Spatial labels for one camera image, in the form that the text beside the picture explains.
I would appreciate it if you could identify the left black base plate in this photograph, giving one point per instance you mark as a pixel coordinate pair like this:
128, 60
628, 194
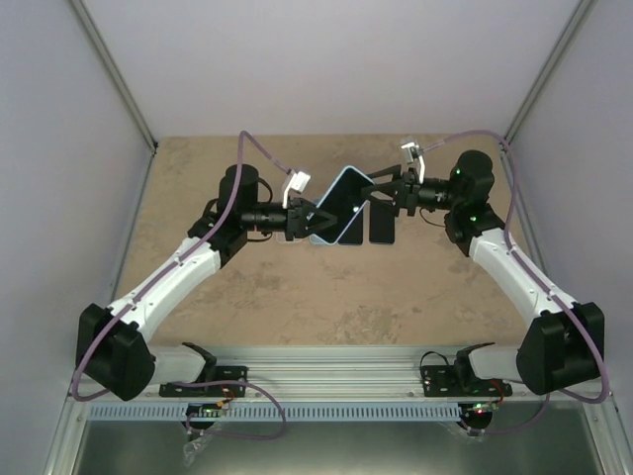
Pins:
221, 383

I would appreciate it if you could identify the aluminium corner post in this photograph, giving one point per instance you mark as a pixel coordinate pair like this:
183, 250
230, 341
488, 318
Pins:
553, 60
97, 42

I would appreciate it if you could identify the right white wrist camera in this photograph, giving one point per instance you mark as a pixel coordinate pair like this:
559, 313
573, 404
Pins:
413, 156

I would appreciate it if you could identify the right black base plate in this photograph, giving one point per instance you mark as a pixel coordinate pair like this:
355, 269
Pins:
442, 378

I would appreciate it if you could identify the right aluminium corner post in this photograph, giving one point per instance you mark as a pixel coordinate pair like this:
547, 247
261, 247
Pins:
553, 60

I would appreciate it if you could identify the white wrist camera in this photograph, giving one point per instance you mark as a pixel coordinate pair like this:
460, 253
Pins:
413, 156
296, 181

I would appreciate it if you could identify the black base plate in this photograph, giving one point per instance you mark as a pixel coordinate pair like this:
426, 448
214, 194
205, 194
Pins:
221, 383
442, 378

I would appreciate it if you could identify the aluminium rail frame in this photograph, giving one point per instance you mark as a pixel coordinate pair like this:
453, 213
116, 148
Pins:
318, 375

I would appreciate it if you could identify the left aluminium corner post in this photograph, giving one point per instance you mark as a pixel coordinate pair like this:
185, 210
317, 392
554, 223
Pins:
97, 42

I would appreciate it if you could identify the beige phone case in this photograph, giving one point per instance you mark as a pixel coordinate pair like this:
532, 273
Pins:
281, 238

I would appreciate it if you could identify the light blue phone case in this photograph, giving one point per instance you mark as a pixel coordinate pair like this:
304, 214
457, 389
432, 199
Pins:
317, 240

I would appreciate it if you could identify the circuit board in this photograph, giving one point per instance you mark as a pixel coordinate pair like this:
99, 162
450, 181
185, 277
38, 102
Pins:
482, 408
208, 410

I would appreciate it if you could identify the left circuit board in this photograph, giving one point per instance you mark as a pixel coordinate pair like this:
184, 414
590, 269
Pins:
208, 410

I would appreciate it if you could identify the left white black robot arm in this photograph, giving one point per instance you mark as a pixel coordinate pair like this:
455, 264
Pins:
113, 341

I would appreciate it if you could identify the blue slotted cable duct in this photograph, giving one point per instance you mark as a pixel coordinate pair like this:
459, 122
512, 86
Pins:
260, 412

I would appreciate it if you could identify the clear plastic bag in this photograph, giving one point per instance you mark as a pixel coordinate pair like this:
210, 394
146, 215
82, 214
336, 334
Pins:
194, 446

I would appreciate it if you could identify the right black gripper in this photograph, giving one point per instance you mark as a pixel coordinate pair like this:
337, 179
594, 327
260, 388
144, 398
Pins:
403, 185

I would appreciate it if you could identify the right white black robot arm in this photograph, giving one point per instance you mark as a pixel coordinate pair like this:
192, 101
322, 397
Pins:
564, 342

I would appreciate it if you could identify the right circuit board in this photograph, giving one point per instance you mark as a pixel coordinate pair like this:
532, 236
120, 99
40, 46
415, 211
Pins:
482, 408

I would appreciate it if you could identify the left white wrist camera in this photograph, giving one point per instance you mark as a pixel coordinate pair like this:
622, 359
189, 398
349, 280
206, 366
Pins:
296, 181

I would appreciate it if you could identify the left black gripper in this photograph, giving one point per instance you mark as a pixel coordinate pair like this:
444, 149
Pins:
297, 216

